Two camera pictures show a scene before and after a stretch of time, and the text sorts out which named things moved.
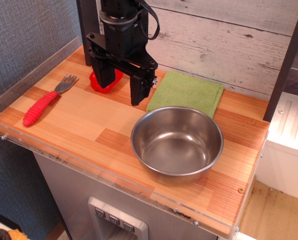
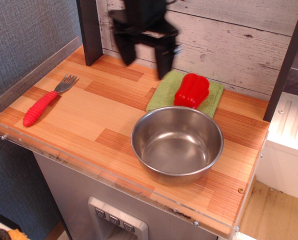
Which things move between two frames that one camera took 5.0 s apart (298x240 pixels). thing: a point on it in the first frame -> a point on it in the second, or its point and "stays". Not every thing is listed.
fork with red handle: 38,107 stays
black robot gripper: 127,47 -> 145,21
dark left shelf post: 88,14 stays
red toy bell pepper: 96,85 -> 193,91
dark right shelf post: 291,51 stays
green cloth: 167,90 stays
